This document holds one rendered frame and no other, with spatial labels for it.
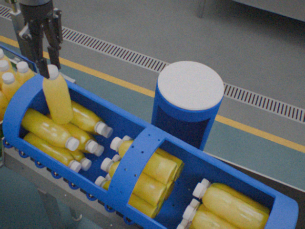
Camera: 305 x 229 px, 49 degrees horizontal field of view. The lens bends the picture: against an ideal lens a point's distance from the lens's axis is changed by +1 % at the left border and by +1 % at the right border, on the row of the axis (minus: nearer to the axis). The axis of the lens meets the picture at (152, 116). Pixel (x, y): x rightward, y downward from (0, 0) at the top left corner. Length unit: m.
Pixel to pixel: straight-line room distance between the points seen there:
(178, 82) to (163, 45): 1.83
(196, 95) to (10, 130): 0.70
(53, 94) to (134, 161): 0.31
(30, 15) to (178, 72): 0.77
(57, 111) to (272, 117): 2.09
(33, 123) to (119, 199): 0.38
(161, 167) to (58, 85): 0.38
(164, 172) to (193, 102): 0.45
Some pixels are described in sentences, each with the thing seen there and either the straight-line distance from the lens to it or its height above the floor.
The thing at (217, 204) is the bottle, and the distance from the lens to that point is 0.96.
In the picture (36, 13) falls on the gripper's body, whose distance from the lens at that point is 0.84.
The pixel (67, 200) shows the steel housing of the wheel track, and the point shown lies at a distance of 1.29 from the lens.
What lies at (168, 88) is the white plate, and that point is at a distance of 1.37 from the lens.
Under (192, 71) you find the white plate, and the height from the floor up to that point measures 1.04.
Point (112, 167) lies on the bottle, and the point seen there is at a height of 1.14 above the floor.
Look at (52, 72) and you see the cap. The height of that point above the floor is 1.34.
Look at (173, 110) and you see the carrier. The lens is 1.34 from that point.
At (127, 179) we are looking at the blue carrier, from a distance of 0.94.
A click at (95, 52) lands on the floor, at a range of 3.09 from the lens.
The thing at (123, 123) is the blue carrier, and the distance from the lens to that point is 1.19.
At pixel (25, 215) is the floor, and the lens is 2.25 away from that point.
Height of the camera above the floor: 2.02
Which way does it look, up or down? 51 degrees down
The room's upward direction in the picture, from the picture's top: 8 degrees clockwise
